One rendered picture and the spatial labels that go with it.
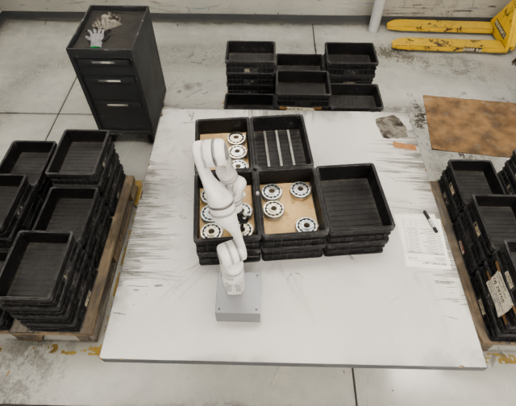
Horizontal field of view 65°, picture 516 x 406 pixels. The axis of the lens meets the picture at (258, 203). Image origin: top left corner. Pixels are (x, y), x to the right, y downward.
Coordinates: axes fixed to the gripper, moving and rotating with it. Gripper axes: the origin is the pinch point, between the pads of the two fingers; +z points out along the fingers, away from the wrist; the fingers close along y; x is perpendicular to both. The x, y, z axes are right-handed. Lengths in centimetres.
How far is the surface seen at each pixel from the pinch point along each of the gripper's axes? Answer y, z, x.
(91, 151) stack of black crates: -102, 45, 80
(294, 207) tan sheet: 28.3, 4.8, 14.4
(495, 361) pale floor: 152, 83, -33
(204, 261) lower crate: -13.8, 14.4, -12.3
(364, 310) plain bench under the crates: 60, 15, -33
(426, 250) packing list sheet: 94, 15, 0
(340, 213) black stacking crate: 51, 4, 12
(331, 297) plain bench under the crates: 46, 16, -27
